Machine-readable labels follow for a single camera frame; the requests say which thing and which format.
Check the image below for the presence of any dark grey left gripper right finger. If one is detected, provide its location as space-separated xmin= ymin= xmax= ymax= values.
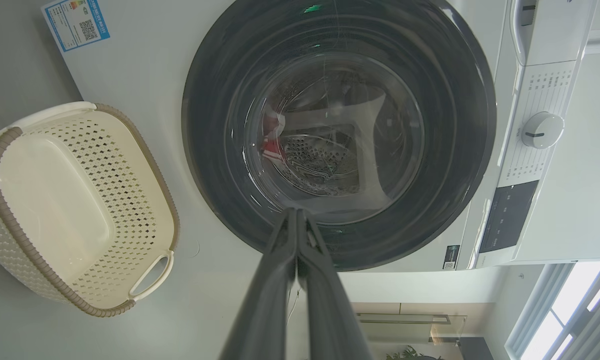
xmin=298 ymin=209 xmax=375 ymax=360

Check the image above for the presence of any red and white garment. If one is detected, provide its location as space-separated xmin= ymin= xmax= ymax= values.
xmin=261 ymin=114 xmax=288 ymax=163

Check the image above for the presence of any green potted plant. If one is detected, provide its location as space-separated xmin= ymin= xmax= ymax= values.
xmin=386 ymin=346 xmax=443 ymax=360

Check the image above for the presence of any white control dial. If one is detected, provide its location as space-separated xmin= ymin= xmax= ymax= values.
xmin=521 ymin=111 xmax=565 ymax=150

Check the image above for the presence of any blue energy label sticker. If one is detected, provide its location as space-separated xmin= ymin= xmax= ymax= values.
xmin=41 ymin=0 xmax=110 ymax=53

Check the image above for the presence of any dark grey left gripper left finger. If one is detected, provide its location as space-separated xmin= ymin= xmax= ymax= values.
xmin=219 ymin=208 xmax=298 ymax=360

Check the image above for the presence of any small black QR sticker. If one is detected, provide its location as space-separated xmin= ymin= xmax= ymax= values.
xmin=442 ymin=245 xmax=460 ymax=271

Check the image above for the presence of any white front-load washing machine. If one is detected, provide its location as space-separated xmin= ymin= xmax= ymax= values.
xmin=41 ymin=0 xmax=600 ymax=273

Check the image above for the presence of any washing machine glass door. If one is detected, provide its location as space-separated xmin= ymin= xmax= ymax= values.
xmin=181 ymin=0 xmax=498 ymax=272

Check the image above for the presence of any cream perforated laundry basket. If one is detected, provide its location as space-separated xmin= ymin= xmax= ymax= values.
xmin=0 ymin=101 xmax=180 ymax=318

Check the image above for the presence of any black washing machine display panel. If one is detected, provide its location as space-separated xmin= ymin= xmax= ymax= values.
xmin=479 ymin=180 xmax=539 ymax=254

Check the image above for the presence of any white detergent drawer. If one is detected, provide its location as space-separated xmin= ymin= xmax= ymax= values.
xmin=510 ymin=0 xmax=598 ymax=67

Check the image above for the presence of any window with white frame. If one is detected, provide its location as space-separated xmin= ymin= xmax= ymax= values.
xmin=505 ymin=261 xmax=600 ymax=360

